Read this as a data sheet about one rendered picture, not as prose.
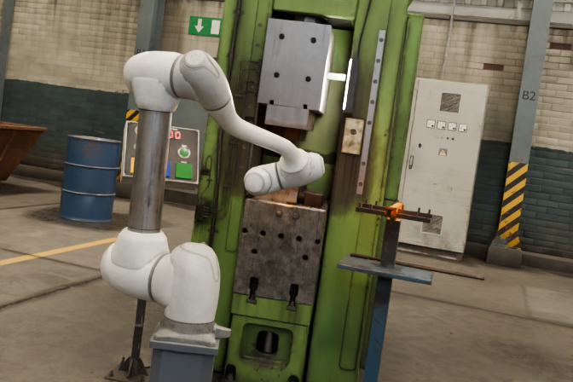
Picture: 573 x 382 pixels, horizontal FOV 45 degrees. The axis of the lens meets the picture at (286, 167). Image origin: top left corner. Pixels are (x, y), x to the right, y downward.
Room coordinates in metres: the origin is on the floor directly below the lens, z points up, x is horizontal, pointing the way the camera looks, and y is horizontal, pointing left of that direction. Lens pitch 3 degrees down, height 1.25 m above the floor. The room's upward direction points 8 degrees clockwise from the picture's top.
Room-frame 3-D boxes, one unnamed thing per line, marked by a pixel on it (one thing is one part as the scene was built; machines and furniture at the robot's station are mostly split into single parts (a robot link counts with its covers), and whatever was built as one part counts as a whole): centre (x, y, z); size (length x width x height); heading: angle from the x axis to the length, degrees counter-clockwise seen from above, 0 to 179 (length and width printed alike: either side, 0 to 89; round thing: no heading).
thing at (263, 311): (3.44, -0.05, 0.23); 0.55 x 0.37 x 0.47; 174
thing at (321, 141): (3.75, -0.07, 1.37); 0.41 x 0.10 x 0.91; 84
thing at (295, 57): (3.44, -0.03, 1.56); 0.42 x 0.39 x 0.40; 174
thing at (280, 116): (3.44, 0.01, 1.32); 0.42 x 0.20 x 0.10; 174
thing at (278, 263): (3.44, -0.05, 0.69); 0.56 x 0.38 x 0.45; 174
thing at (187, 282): (2.06, 0.24, 0.77); 0.18 x 0.16 x 0.22; 67
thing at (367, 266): (3.01, -0.50, 0.71); 0.40 x 0.30 x 0.02; 76
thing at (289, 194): (3.44, 0.01, 0.96); 0.42 x 0.20 x 0.09; 174
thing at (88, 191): (7.53, 2.12, 0.44); 0.59 x 0.59 x 0.88
